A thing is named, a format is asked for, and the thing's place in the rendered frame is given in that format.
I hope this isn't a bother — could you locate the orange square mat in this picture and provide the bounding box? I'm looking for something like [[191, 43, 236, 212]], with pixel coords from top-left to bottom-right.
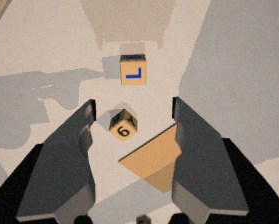
[[119, 123, 181, 193]]

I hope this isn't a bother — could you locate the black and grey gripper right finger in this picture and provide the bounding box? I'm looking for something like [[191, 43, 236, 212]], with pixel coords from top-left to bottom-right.
[[171, 96, 279, 224]]

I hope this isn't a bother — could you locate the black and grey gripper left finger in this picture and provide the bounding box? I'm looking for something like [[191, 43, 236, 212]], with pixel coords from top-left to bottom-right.
[[0, 99, 96, 224]]

